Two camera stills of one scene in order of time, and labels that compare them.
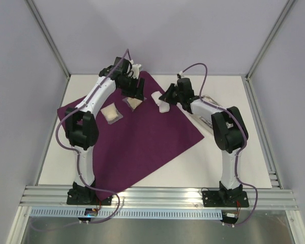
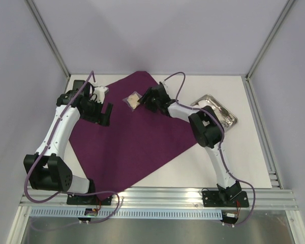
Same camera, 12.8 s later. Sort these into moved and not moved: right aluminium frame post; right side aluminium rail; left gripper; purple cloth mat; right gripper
Moved: left gripper; right gripper
Not moved: purple cloth mat; right aluminium frame post; right side aluminium rail
